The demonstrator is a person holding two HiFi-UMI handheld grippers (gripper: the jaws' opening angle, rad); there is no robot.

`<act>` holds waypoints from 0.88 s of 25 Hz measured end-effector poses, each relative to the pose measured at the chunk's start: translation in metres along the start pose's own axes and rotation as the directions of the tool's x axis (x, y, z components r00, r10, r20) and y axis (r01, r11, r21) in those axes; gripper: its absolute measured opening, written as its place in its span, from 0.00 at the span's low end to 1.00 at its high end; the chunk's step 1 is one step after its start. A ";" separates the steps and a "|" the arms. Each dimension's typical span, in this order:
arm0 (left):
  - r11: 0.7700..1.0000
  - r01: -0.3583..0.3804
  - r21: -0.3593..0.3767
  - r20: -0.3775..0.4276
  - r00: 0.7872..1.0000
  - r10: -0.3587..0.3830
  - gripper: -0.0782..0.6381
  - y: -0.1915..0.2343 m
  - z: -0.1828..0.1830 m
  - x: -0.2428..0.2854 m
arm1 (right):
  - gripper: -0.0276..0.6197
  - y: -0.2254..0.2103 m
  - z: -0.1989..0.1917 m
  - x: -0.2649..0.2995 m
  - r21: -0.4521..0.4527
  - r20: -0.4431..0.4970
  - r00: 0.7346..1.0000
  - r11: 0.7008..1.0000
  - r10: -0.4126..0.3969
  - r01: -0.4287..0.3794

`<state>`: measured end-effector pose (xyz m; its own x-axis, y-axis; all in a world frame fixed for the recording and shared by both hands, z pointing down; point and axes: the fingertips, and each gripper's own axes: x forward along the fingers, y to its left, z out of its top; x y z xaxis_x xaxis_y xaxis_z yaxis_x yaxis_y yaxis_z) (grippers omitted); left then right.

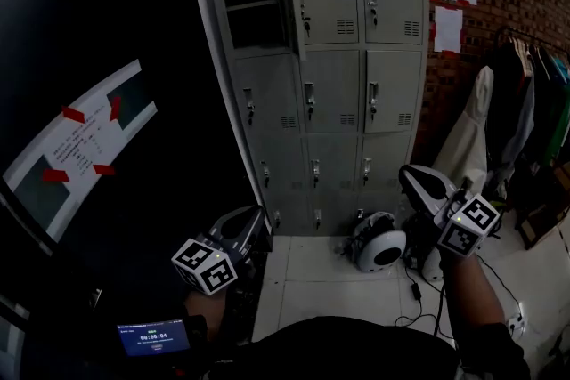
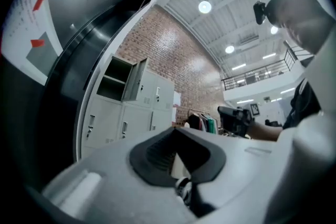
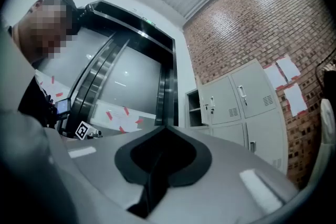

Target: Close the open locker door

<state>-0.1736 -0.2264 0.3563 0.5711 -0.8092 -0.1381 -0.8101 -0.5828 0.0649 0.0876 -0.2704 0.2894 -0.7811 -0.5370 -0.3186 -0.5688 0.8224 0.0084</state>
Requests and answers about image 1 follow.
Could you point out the white poster with red tape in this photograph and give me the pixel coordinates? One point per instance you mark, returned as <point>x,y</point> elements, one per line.
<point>84,147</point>

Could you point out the white hanging garment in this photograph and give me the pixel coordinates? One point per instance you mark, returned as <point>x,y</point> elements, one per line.
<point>467,138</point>

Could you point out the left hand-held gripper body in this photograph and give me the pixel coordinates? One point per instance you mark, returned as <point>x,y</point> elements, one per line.
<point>202,264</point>

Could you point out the person's left forearm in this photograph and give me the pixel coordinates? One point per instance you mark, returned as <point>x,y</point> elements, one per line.
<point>207,311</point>

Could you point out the white power strip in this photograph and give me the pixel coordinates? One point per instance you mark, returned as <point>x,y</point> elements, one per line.
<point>516,323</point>

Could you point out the grey metal locker cabinet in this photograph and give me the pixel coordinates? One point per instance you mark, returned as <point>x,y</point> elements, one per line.
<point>392,93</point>

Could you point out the black clothes rack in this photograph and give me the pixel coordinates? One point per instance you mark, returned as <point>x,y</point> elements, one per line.
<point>503,30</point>

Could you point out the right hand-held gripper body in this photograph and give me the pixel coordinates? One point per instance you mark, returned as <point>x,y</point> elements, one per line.
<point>463,227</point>

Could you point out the person's black shirt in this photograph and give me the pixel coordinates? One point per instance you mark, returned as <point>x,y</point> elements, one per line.
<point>356,351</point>

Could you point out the person's right forearm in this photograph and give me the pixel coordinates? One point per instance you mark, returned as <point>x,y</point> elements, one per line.
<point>474,293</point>

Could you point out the white round helmet device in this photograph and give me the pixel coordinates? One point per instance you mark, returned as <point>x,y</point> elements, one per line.
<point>383,244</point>

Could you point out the small lit display screen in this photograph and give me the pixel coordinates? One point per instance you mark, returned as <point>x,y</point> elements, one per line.
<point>153,337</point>

